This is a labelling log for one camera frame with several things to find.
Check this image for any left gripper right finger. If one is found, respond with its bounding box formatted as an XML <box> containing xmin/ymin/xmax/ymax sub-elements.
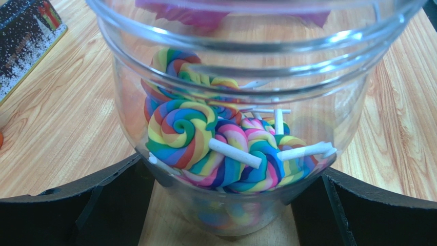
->
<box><xmin>291</xmin><ymin>168</ymin><xmax>436</xmax><ymax>245</ymax></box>

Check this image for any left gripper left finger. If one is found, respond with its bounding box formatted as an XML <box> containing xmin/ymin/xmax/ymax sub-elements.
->
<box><xmin>1</xmin><ymin>155</ymin><xmax>154</xmax><ymax>245</ymax></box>

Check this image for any clear plastic jar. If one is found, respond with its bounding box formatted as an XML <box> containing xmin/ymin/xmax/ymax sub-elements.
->
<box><xmin>88</xmin><ymin>1</ymin><xmax>424</xmax><ymax>236</ymax></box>

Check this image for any purple plastic scoop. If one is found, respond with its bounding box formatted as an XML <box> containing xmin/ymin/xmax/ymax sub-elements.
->
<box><xmin>135</xmin><ymin>1</ymin><xmax>331</xmax><ymax>32</ymax></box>

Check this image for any clear tray of colourful candies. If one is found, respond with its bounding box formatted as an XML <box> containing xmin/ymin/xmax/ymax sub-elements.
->
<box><xmin>1</xmin><ymin>0</ymin><xmax>68</xmax><ymax>103</ymax></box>

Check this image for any orange tray of lollipops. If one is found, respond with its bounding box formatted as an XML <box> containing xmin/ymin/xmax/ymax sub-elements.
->
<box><xmin>0</xmin><ymin>132</ymin><xmax>4</xmax><ymax>149</ymax></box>

